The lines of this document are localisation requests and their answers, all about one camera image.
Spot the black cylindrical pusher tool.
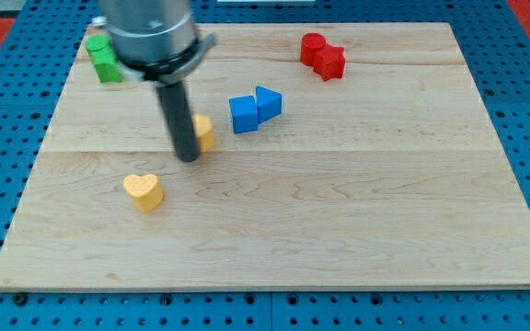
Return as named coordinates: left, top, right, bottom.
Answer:
left=155, top=81, right=201, bottom=163

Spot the blue cube block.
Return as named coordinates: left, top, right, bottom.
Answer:
left=229, top=96, right=259, bottom=134

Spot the green cylinder block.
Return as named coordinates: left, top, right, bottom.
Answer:
left=85, top=34, right=111, bottom=61

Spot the red star block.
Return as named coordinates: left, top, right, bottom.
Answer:
left=313, top=44, right=346, bottom=81

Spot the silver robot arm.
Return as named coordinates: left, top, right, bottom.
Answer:
left=98, top=0, right=216, bottom=85

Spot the wooden board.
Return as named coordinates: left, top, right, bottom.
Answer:
left=0, top=23, right=530, bottom=292

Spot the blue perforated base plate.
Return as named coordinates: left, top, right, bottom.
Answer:
left=0, top=0, right=530, bottom=330

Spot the yellow heart block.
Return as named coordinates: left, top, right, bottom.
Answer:
left=122, top=174, right=164, bottom=212

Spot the green cube block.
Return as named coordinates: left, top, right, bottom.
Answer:
left=89, top=48, right=122, bottom=84

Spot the blue triangle block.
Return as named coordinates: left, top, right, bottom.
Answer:
left=256, top=86, right=282, bottom=123

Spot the red cylinder block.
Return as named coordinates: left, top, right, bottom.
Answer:
left=300, top=32, right=326, bottom=66

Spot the yellow pentagon block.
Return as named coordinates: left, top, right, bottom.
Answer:
left=192, top=114, right=215, bottom=153

